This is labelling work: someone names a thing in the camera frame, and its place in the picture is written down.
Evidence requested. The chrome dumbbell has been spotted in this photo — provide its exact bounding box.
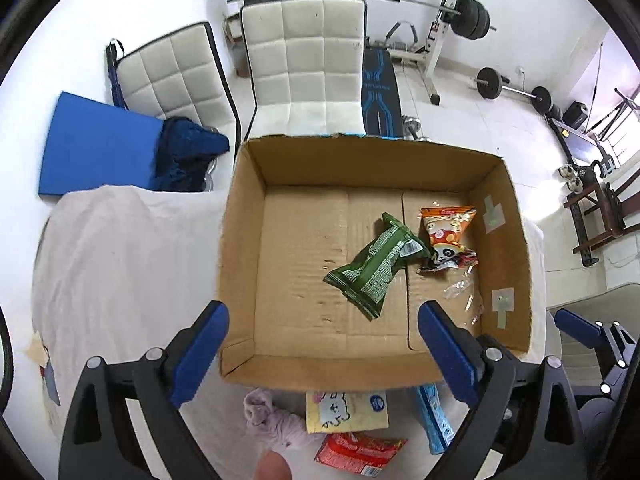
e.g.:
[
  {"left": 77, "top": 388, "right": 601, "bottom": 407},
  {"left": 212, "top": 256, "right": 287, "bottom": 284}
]
[{"left": 402, "top": 115, "right": 432, "bottom": 142}]

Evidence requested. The black exercise machine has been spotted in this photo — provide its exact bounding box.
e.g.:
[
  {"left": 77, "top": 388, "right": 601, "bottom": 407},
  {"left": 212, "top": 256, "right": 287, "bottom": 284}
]
[{"left": 545, "top": 110, "right": 617, "bottom": 181}]

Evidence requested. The dark wooden stand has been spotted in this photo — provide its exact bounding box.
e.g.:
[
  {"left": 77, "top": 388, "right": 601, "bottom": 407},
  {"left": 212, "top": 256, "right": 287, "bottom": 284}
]
[{"left": 564, "top": 175, "right": 640, "bottom": 267}]

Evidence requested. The white tablecloth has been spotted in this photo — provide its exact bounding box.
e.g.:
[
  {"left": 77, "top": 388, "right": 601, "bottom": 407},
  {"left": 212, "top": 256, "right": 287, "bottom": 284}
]
[{"left": 32, "top": 185, "right": 546, "bottom": 480}]

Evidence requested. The green snack packet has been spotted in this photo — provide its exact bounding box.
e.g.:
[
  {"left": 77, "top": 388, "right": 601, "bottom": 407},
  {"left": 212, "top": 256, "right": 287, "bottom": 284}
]
[{"left": 323, "top": 212, "right": 433, "bottom": 320}]

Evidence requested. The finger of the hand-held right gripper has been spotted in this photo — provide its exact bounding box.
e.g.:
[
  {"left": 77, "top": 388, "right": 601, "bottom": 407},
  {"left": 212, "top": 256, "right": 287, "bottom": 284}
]
[
  {"left": 555, "top": 309, "right": 640, "bottom": 397},
  {"left": 574, "top": 394, "right": 621, "bottom": 466}
]

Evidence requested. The person's left hand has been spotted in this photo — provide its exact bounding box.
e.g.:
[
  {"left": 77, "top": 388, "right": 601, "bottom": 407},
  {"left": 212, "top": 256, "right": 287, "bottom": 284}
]
[{"left": 255, "top": 450, "right": 292, "bottom": 480}]

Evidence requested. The long barbell with black plates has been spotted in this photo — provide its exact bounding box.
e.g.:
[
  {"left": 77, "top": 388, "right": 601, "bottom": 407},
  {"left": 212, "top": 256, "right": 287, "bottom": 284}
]
[{"left": 227, "top": 0, "right": 498, "bottom": 41}]

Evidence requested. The short barbell with black plates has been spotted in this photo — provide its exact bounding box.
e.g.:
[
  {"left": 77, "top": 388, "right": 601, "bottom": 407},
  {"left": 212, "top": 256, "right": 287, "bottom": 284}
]
[{"left": 475, "top": 66, "right": 551, "bottom": 113}]

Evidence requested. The orange panda snack packet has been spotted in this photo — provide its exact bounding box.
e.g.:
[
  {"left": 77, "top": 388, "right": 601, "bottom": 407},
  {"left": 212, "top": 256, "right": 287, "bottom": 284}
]
[{"left": 419, "top": 205, "right": 477, "bottom": 268}]

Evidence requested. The dark blue cloth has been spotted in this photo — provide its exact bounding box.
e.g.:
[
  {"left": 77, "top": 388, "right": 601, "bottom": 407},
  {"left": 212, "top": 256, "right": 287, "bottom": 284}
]
[{"left": 152, "top": 117, "right": 231, "bottom": 192}]

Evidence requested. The black and blue weight bench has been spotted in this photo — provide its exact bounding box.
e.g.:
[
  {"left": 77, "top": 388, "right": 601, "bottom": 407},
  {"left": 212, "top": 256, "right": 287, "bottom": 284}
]
[{"left": 362, "top": 47, "right": 403, "bottom": 138}]

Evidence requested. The beige tape piece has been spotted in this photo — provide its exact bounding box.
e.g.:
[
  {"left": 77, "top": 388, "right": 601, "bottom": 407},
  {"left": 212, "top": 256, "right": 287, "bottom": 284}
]
[{"left": 25, "top": 332, "right": 51, "bottom": 366}]

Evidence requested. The pale purple soft cloth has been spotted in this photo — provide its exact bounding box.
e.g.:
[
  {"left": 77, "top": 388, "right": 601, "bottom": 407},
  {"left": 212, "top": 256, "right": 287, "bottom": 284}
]
[{"left": 243, "top": 387, "right": 323, "bottom": 450}]

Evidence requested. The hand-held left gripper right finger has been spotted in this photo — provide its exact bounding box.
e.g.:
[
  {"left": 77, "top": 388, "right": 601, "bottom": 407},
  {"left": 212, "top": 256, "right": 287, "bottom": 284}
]
[{"left": 418, "top": 301, "right": 586, "bottom": 480}]

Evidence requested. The white quilted chair black frame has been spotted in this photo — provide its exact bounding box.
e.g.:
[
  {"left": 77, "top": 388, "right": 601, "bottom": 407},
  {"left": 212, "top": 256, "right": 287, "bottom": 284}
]
[{"left": 105, "top": 21, "right": 241, "bottom": 141}]

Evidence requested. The blue foam mat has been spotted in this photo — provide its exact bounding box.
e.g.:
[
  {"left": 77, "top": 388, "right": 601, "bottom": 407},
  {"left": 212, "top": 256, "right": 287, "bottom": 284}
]
[{"left": 37, "top": 91, "right": 166, "bottom": 196}]

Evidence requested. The white squat rack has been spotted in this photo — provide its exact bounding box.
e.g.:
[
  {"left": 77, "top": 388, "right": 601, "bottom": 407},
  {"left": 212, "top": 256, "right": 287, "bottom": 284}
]
[{"left": 425, "top": 0, "right": 466, "bottom": 106}]

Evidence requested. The light blue packet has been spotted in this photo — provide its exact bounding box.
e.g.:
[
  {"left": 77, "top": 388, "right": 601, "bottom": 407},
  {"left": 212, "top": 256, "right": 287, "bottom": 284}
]
[{"left": 415, "top": 384, "right": 456, "bottom": 456}]

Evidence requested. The yellow cartoon packet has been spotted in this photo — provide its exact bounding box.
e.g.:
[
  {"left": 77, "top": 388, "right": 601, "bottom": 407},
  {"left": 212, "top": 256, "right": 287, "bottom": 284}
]
[{"left": 306, "top": 389, "right": 390, "bottom": 433}]

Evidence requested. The clear plastic wrapper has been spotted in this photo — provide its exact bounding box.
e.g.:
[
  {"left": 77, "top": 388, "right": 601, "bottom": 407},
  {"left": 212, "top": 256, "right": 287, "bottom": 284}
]
[{"left": 442, "top": 265, "right": 486, "bottom": 328}]

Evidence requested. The dark red small packet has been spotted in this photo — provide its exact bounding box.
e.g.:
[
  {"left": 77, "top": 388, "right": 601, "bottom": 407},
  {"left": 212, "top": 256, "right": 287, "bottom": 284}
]
[{"left": 417, "top": 250, "right": 478, "bottom": 275}]

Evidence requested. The red snack packet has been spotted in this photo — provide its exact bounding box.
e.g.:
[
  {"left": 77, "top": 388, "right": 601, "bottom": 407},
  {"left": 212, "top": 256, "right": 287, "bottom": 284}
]
[{"left": 314, "top": 431, "right": 408, "bottom": 478}]

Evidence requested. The cardboard box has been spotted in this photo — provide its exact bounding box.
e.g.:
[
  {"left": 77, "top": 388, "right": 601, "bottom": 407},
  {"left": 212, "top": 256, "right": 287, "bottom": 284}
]
[{"left": 216, "top": 132, "right": 533, "bottom": 393}]

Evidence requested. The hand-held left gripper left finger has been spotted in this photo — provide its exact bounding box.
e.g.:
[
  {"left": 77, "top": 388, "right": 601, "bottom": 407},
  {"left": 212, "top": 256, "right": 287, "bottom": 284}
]
[{"left": 59, "top": 301, "right": 231, "bottom": 480}]

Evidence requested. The pair of white shoes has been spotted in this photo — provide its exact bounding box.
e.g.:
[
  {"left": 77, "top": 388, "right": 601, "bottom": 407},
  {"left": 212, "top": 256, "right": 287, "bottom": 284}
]
[{"left": 559, "top": 164, "right": 584, "bottom": 192}]

